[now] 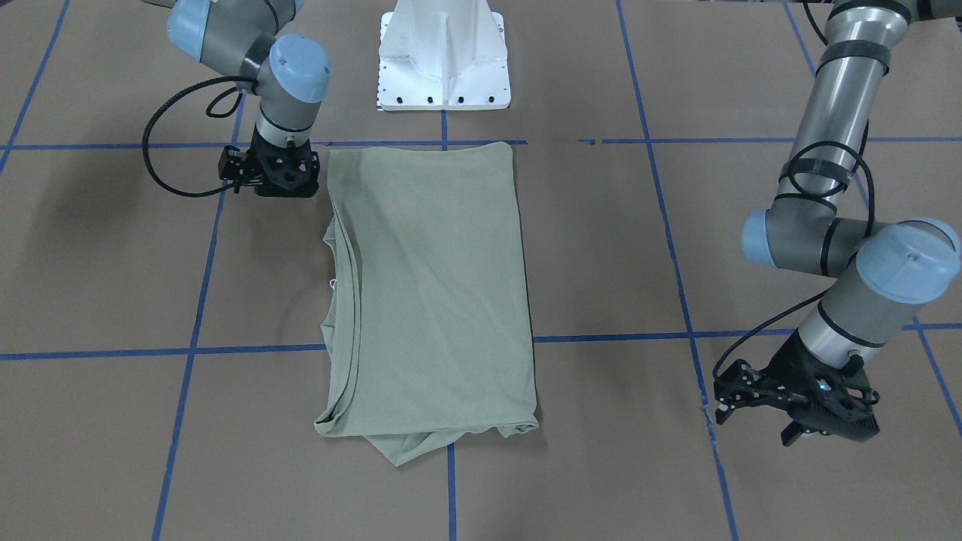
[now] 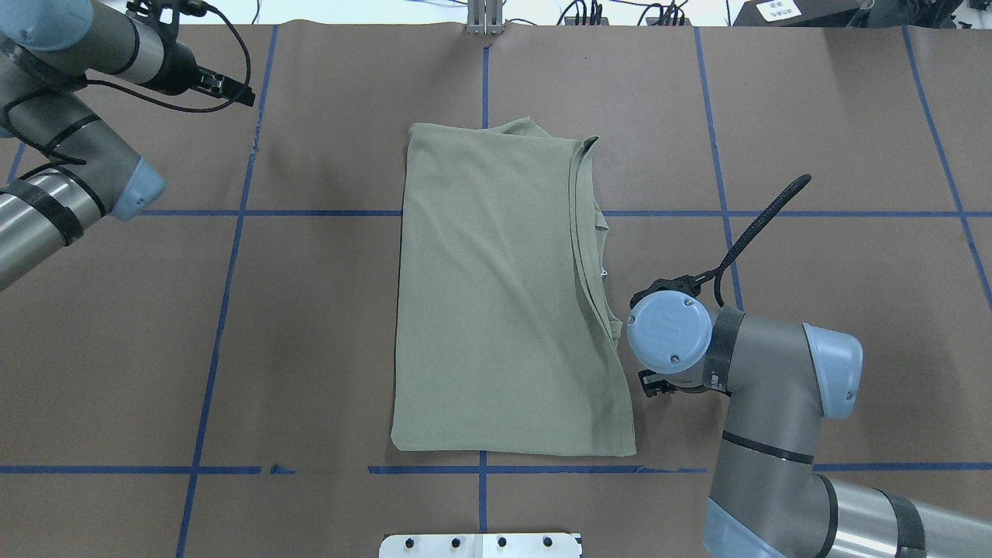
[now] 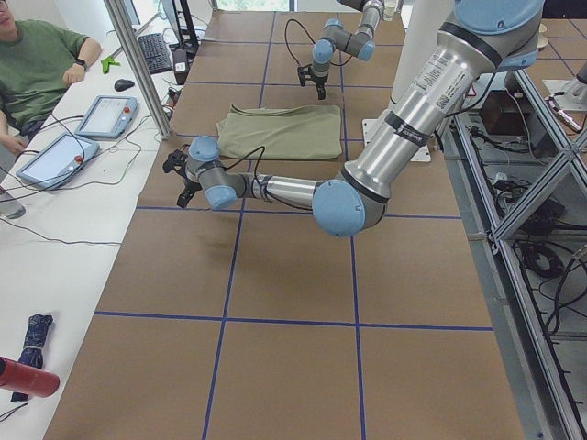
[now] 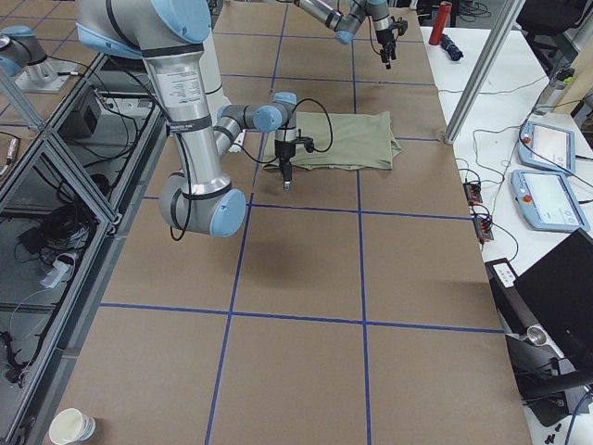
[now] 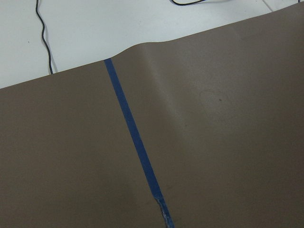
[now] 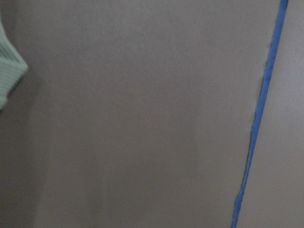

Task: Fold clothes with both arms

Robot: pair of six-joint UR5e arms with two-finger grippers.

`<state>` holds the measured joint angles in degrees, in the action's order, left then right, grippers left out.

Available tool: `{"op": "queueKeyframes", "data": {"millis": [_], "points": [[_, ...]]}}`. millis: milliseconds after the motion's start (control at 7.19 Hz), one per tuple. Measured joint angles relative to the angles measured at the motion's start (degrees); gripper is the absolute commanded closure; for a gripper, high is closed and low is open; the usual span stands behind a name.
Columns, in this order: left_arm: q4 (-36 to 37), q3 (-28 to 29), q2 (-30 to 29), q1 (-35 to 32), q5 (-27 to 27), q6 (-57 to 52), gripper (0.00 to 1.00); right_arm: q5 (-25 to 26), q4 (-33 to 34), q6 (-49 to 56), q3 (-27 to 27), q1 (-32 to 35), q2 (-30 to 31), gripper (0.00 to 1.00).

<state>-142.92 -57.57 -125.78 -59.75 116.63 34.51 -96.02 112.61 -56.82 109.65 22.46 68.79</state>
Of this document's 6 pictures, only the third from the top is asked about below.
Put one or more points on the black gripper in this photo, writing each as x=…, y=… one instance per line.
x=316, y=76
x=189, y=180

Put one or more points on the olive green long-sleeve shirt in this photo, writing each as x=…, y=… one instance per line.
x=308, y=132

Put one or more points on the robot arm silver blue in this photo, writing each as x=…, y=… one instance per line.
x=476, y=38
x=358, y=44

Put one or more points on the white paper cup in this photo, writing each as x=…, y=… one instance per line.
x=389, y=9

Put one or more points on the upper blue teach pendant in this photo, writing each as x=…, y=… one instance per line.
x=108, y=117

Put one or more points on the blue teach pendant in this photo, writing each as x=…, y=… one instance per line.
x=108, y=117
x=58, y=162

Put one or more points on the black computer mouse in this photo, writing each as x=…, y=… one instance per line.
x=123, y=84

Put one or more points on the lower blue teach pendant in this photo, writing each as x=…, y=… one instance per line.
x=58, y=162

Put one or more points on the black keyboard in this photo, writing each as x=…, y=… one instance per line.
x=155, y=53

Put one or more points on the brown paper table cover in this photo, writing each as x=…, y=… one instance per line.
x=254, y=324

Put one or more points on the green plastic clip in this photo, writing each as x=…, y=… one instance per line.
x=108, y=62

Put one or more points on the person in green shirt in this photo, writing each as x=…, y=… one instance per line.
x=39, y=63

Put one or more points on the red cylindrical bottle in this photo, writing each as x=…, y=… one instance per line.
x=27, y=380

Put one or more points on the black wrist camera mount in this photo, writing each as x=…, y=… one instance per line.
x=304, y=74
x=176, y=162

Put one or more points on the aluminium frame post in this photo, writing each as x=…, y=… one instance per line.
x=129, y=44

